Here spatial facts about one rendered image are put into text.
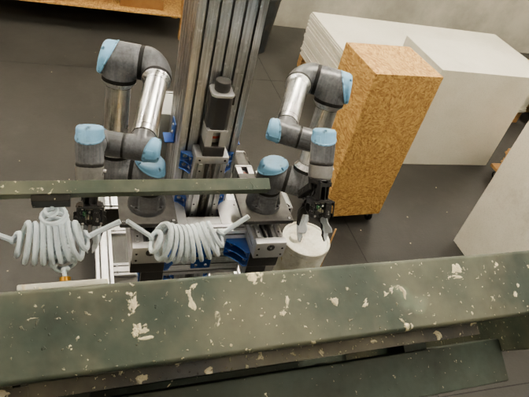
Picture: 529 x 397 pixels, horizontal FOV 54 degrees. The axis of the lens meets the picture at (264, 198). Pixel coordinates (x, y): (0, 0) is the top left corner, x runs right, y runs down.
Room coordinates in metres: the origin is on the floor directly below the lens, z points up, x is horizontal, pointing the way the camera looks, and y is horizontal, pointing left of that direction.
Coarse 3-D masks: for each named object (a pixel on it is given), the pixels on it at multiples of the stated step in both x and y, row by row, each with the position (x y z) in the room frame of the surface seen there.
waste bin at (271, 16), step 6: (270, 0) 5.54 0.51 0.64; (276, 0) 5.60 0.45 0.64; (270, 6) 5.57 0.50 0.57; (276, 6) 5.65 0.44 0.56; (270, 12) 5.58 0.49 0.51; (276, 12) 5.70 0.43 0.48; (270, 18) 5.61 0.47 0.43; (264, 24) 5.58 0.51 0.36; (270, 24) 5.64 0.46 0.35; (264, 30) 5.59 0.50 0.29; (270, 30) 5.69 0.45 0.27; (264, 36) 5.62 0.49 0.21; (264, 42) 5.65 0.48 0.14; (264, 48) 5.70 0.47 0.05
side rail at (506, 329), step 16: (496, 320) 0.74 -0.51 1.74; (512, 320) 0.72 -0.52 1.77; (528, 320) 0.70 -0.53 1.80; (464, 336) 0.77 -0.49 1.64; (480, 336) 0.74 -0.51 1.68; (496, 336) 0.72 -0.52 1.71; (512, 336) 0.70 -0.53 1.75; (528, 336) 0.68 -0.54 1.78; (368, 352) 0.94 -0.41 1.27; (384, 352) 0.90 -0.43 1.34
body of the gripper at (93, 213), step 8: (88, 200) 1.02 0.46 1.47; (96, 200) 1.02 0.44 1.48; (80, 208) 0.99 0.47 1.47; (88, 208) 1.00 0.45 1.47; (96, 208) 1.00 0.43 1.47; (80, 216) 0.99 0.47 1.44; (88, 216) 1.00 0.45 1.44; (96, 216) 1.00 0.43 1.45; (80, 224) 0.98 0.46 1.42; (96, 224) 0.99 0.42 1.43
